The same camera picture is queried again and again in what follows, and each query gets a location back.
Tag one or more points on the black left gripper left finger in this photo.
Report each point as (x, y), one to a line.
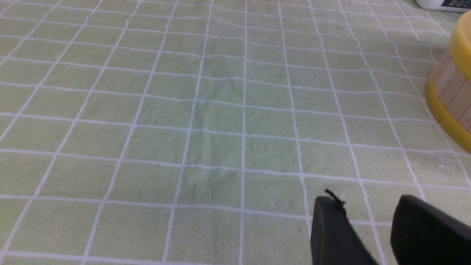
(333, 238)

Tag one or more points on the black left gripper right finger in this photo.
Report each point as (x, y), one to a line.
(424, 235)

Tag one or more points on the bamboo steamer basket yellow rim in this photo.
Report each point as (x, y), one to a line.
(448, 90)

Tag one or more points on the green lid white storage box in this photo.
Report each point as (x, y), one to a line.
(451, 6)

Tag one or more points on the green checkered tablecloth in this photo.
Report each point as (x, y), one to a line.
(200, 132)

